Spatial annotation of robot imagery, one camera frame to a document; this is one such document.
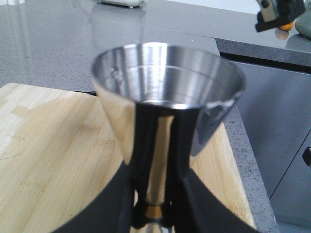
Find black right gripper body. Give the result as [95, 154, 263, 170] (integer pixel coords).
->
[255, 0, 306, 32]

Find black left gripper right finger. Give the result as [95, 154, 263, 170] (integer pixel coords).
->
[172, 169, 257, 233]

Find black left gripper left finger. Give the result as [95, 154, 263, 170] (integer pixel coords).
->
[54, 167, 134, 233]

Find steel double jigger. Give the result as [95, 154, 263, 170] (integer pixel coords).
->
[92, 42, 245, 231]

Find orange fruit in background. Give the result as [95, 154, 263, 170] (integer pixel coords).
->
[279, 22, 294, 32]

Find wooden cutting board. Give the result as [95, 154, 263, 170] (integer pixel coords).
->
[0, 83, 256, 233]

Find grey cabinet with handle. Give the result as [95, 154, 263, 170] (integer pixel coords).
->
[234, 60, 311, 226]

